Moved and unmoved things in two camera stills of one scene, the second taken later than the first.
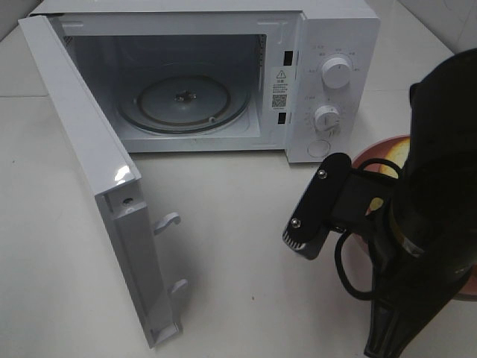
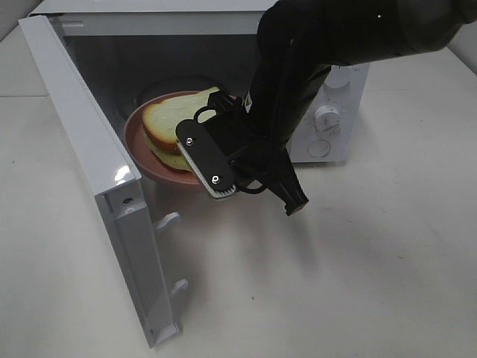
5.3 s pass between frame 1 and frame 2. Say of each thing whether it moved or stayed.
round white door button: stayed
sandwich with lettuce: moved
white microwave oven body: stayed
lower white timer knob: stayed
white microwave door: stayed
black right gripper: moved
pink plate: moved
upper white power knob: stayed
